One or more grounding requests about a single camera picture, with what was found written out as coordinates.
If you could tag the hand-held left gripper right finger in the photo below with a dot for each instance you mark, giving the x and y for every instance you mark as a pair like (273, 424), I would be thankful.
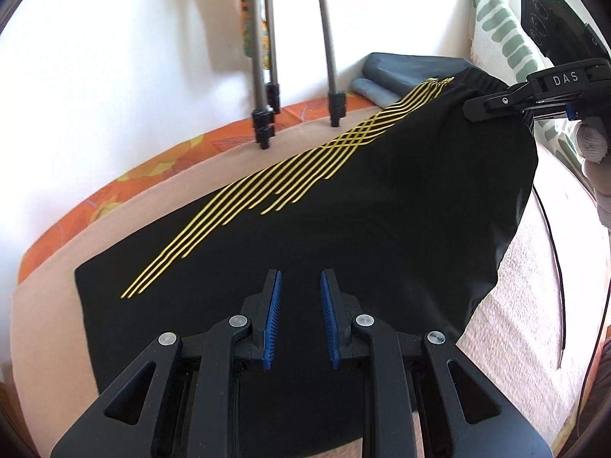
(331, 324)

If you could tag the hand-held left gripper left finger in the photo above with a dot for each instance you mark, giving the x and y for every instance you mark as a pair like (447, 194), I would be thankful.
(270, 324)

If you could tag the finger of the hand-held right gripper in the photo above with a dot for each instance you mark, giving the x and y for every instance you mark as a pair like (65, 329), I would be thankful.
(496, 103)

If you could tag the black pants with yellow stripes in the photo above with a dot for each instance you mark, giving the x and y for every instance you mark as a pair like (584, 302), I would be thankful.
(382, 200)

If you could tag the person's right hand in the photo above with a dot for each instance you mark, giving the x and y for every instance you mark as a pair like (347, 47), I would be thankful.
(594, 145)

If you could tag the white pillow with green leaves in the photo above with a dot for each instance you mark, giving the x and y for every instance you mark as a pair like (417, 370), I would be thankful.
(496, 24)

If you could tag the dark grey folded cloth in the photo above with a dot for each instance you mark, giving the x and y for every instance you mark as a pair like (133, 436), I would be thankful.
(405, 69)

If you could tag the blue folded cloth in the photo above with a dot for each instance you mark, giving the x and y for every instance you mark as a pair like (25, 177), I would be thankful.
(370, 89)

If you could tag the grey tripod leg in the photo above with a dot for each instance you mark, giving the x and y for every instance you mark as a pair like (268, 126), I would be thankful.
(272, 33)
(328, 33)
(260, 76)

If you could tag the orange floral bedsheet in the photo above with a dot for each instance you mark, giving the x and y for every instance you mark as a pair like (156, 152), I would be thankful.
(71, 222)

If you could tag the colourful hanging cloth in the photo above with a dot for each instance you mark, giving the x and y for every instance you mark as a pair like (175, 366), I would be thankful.
(246, 19)

